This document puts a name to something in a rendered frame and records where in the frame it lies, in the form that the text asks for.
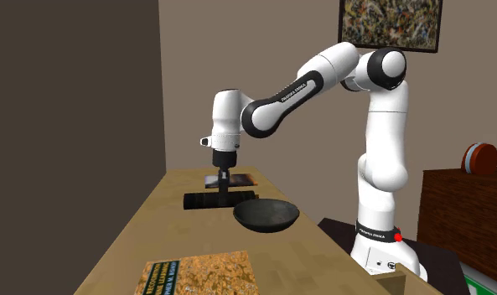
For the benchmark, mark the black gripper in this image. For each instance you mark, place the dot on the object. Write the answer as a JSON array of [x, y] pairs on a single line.
[[224, 158]]

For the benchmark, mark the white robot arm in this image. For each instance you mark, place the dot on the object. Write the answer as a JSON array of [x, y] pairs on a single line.
[[385, 135]]

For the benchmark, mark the small dark flat book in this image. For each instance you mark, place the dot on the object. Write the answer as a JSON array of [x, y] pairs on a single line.
[[242, 179]]

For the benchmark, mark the black ridged cylinder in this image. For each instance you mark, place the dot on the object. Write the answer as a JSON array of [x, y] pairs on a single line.
[[201, 200]]

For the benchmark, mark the black bowl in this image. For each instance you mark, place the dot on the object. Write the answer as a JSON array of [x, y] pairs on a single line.
[[266, 214]]

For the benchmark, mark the orange patterned book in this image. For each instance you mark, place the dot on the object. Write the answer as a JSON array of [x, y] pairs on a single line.
[[215, 275]]

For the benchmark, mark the dark robot stand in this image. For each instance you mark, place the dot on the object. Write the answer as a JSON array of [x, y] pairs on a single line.
[[436, 261]]

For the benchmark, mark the brown wooden cabinet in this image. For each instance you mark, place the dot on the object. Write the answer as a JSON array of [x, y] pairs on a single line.
[[460, 220]]

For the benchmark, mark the framed abstract wall picture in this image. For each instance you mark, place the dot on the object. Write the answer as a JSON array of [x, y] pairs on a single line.
[[391, 22]]

